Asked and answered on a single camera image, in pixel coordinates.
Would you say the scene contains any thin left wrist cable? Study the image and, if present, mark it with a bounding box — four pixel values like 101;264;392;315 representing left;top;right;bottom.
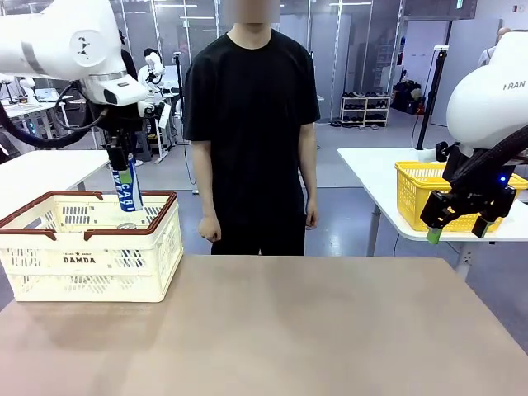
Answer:
55;82;111;131

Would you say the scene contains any black tripod pole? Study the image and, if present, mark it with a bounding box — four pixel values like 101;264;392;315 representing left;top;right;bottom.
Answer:
414;45;450;152

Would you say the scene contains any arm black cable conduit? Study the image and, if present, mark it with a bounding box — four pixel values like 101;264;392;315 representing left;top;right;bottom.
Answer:
0;102;112;149
443;125;528;195

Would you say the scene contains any white metal stand leg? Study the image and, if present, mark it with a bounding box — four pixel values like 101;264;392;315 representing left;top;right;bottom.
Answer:
337;147;528;281

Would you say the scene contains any white lab desk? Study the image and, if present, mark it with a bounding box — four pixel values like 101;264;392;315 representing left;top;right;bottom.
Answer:
135;88;185;164

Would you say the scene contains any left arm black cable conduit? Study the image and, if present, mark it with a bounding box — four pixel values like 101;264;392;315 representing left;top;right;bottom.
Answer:
0;102;112;149

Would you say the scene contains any person's left hand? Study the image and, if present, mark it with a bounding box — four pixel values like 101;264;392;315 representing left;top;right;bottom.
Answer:
304;200;321;229

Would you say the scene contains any person's left forearm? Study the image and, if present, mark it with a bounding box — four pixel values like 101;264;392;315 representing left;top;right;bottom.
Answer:
297;123;318;205

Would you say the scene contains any cream basket with brown rim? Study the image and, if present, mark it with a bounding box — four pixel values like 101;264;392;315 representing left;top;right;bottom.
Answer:
0;191;185;304

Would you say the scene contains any person in black cap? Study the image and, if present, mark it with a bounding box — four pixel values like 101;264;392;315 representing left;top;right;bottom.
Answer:
117;28;144;166

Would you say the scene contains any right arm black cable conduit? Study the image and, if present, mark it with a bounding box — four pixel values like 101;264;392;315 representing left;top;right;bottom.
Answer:
443;125;528;195

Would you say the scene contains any person's right hand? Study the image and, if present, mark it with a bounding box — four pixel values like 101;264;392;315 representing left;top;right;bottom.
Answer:
197;216;223;243

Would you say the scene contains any blue Pocari Sweat can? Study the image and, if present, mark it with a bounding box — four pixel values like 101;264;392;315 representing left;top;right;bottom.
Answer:
110;155;144;214

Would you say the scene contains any person's right forearm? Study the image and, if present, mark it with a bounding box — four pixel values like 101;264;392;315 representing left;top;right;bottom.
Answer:
190;139;218;222

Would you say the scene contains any person in black t-shirt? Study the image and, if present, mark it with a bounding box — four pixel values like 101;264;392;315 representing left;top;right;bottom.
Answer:
182;0;322;257

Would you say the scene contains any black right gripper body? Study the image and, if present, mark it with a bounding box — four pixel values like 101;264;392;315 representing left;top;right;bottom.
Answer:
435;139;519;207

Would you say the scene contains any large yellow plastic basket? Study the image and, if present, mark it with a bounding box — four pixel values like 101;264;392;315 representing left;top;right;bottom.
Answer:
394;160;528;233

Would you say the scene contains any mannequin with apron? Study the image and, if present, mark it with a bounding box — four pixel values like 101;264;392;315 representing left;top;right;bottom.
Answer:
478;26;512;68

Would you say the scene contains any white lab robot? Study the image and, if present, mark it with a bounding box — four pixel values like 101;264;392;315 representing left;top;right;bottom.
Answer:
138;47;168;94

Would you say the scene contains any dark hanging screen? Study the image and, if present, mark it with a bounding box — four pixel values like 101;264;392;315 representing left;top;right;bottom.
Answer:
402;0;479;21

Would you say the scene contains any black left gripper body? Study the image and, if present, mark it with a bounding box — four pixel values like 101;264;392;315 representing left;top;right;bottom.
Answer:
101;102;139;148

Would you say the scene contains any white side table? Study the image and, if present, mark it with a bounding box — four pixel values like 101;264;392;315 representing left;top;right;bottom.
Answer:
0;148;124;207

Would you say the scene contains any pile of dark bags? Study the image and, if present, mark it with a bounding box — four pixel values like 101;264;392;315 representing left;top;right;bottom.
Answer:
391;80;426;116

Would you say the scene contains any white shoe rack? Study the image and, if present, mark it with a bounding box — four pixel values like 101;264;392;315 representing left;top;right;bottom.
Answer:
340;94;391;128

